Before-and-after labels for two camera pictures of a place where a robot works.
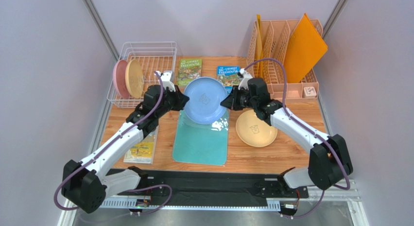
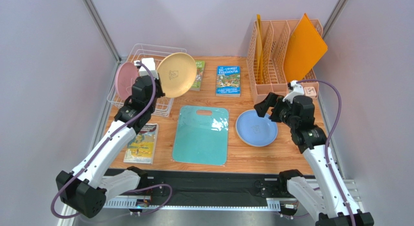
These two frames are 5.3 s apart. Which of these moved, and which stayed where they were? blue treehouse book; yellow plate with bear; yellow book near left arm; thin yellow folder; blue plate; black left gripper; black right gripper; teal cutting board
Moved: black right gripper; black left gripper; blue plate; yellow plate with bear
Stayed: yellow book near left arm; teal cutting board; thin yellow folder; blue treehouse book
